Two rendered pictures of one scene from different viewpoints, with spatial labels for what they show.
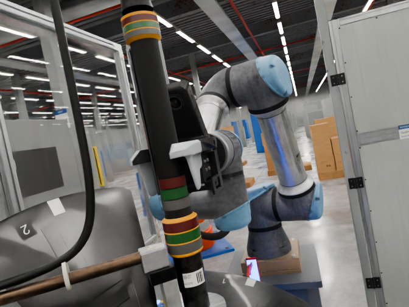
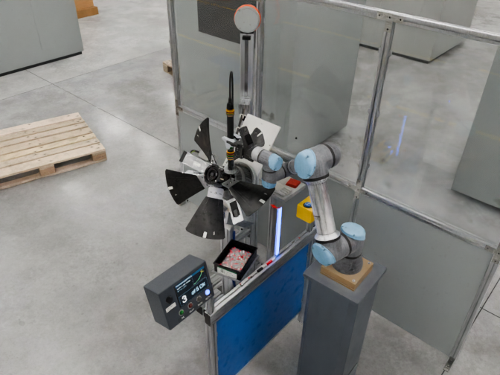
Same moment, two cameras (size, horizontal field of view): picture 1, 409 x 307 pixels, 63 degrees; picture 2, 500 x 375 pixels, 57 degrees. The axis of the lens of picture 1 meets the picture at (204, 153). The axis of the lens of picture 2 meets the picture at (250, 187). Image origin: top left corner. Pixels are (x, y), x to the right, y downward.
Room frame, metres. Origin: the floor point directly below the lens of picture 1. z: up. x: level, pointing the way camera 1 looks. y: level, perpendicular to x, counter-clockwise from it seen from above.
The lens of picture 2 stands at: (1.36, -1.86, 2.66)
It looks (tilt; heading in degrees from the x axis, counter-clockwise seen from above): 35 degrees down; 114
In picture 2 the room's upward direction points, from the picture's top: 1 degrees clockwise
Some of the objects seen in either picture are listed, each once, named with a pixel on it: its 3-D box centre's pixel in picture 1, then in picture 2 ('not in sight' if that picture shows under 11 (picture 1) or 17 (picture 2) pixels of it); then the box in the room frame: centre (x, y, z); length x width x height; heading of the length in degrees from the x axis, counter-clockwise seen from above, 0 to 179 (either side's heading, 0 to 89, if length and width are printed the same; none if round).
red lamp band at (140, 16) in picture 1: (140, 24); not in sight; (0.40, 0.04, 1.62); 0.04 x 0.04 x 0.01
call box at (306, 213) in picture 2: not in sight; (312, 208); (0.83, 0.22, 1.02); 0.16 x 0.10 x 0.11; 73
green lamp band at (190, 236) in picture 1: (182, 232); not in sight; (0.40, 0.04, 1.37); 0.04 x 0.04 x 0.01
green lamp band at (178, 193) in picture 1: (174, 192); not in sight; (0.40, 0.04, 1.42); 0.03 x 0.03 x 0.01
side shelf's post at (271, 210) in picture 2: not in sight; (271, 231); (0.45, 0.60, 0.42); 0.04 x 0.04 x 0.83; 73
